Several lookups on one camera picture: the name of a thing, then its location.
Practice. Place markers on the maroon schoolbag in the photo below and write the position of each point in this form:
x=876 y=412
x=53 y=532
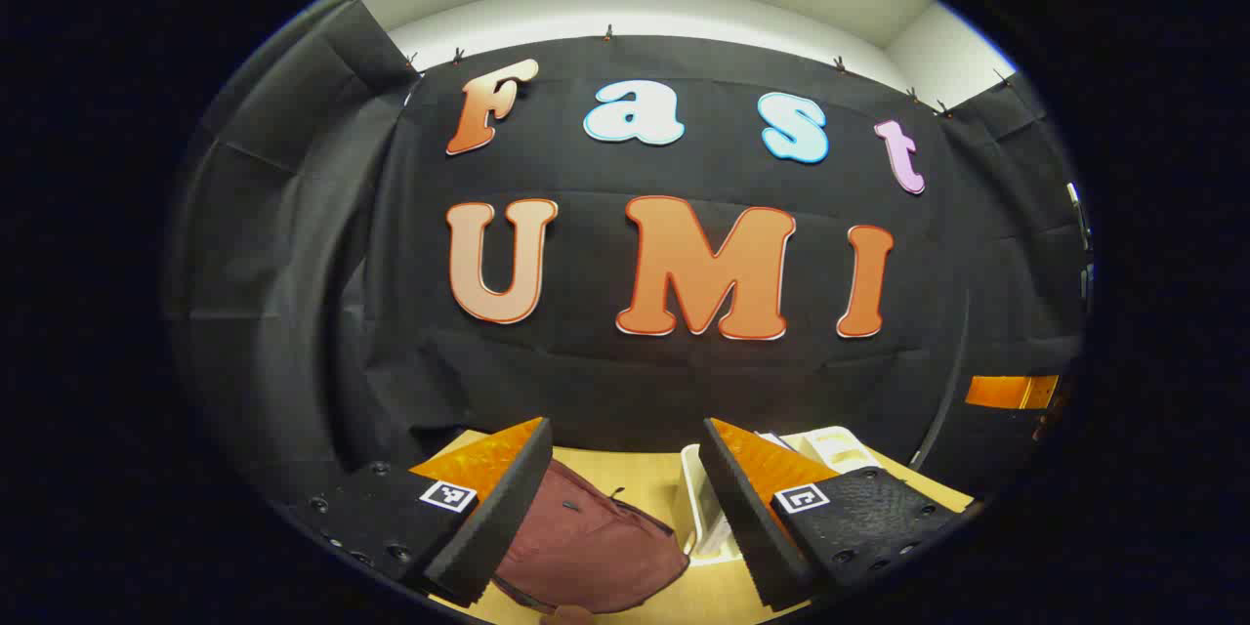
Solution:
x=586 y=547

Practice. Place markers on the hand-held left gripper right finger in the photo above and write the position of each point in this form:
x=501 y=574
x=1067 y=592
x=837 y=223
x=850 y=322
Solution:
x=752 y=527

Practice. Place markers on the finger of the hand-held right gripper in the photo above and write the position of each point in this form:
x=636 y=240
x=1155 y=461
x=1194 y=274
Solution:
x=1011 y=391

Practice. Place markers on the black curved pole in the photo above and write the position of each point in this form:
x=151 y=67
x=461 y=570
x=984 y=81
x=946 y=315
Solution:
x=963 y=361

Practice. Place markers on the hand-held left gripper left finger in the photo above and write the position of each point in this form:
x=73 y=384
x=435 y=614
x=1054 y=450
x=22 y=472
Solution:
x=488 y=527

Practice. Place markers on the white bookshelf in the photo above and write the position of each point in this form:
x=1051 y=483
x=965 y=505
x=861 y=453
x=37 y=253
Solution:
x=691 y=498

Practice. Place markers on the white device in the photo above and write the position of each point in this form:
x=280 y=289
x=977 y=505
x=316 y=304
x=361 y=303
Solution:
x=1074 y=200

